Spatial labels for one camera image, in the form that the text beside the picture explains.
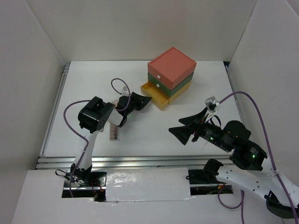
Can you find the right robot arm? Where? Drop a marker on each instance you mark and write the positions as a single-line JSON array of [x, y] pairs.
[[280, 195]]

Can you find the white front cover panel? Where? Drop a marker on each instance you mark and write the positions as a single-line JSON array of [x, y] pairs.
[[153, 184]]

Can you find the pink-brown eyeshadow palette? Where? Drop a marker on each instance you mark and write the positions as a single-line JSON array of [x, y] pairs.
[[113, 133]]

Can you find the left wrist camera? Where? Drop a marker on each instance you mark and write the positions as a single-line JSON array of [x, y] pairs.
[[125, 91]]

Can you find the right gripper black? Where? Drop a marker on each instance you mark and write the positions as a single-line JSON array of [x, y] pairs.
[[181, 133]]

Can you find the yellow drawer box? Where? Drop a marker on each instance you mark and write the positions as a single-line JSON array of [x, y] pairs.
[[158, 98]]

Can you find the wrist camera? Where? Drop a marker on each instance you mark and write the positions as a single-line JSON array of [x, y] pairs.
[[125, 91], [212, 105]]

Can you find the aluminium table rail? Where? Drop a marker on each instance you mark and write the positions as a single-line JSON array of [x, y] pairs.
[[144, 141]]

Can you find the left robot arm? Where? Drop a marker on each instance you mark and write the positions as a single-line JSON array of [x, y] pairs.
[[92, 119]]

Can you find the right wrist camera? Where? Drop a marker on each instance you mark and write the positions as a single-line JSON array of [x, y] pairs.
[[212, 105]]

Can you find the green drawer box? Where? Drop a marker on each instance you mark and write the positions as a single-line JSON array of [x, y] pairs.
[[169, 92]]

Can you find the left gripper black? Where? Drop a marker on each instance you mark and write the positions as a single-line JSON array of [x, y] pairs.
[[141, 101]]

